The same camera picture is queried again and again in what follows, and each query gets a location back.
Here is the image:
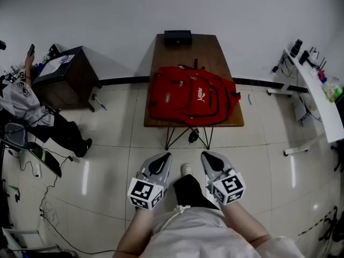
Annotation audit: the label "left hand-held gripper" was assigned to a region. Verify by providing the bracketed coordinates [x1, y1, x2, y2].
[127, 152, 173, 211]

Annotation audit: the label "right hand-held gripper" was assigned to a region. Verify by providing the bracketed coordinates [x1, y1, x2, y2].
[200, 151, 247, 205]

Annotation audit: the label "red backpack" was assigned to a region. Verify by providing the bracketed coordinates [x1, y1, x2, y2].
[148, 59, 242, 126]

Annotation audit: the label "person's left forearm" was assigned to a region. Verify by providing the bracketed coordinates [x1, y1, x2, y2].
[112, 207, 159, 258]

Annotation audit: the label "person's right forearm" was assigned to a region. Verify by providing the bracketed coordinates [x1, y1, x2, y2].
[221, 200, 272, 246]

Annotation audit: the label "black headset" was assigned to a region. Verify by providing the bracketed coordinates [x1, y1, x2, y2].
[188, 127, 200, 145]

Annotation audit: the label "person's black trousers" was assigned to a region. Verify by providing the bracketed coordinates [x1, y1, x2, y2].
[173, 174, 221, 211]

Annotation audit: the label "person's white shirt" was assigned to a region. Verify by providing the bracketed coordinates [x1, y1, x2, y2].
[138, 205, 306, 258]

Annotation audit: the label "grey computer case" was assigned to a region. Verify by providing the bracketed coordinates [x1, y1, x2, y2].
[292, 92, 320, 126]

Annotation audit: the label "black and green board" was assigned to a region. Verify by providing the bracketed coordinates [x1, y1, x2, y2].
[26, 141, 62, 178]

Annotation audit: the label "brown wooden table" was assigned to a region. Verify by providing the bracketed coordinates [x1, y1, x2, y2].
[144, 33, 245, 151]

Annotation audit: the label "yellow black striped tape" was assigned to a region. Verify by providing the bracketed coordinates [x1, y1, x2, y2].
[298, 211, 333, 236]

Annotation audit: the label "dark wooden cabinet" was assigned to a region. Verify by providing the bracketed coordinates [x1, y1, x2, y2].
[32, 46, 102, 112]

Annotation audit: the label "white desk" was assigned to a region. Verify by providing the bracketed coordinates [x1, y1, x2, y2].
[267, 48, 344, 157]

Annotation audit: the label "black box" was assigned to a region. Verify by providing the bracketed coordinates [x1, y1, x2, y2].
[164, 30, 193, 46]

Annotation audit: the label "black office chair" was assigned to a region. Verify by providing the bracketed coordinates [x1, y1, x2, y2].
[319, 205, 344, 242]

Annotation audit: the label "green plastic bag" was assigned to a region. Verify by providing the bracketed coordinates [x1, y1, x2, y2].
[322, 76, 344, 103]

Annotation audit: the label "black cylindrical lens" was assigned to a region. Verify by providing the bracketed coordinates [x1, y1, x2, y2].
[290, 39, 303, 58]

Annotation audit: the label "grey plastic bin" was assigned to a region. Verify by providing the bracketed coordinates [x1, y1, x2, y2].
[4, 122, 29, 150]

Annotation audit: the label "white paper sheet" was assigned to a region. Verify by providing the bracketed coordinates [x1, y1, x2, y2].
[39, 54, 75, 77]

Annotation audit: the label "white metal rack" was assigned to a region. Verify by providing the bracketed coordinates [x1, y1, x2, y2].
[1, 227, 60, 252]

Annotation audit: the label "black desktop stand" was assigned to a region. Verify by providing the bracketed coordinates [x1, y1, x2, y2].
[48, 44, 61, 61]

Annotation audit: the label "white blue-handled brush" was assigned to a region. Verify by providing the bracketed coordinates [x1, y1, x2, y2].
[91, 93, 108, 111]

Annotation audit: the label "black floor cable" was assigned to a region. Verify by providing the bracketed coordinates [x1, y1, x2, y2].
[39, 154, 116, 255]

